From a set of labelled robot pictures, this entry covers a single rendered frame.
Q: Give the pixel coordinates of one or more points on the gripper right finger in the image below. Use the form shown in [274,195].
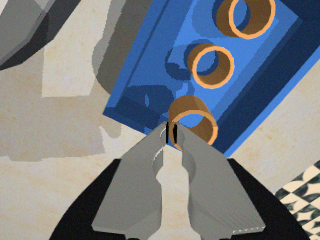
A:
[226,201]

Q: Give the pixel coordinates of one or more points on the blue plastic crate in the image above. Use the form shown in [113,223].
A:
[266,68]

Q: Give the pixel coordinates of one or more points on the bronze bushing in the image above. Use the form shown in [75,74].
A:
[221,74]
[262,13]
[190,104]

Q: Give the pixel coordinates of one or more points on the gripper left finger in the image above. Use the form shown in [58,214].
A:
[125,199]

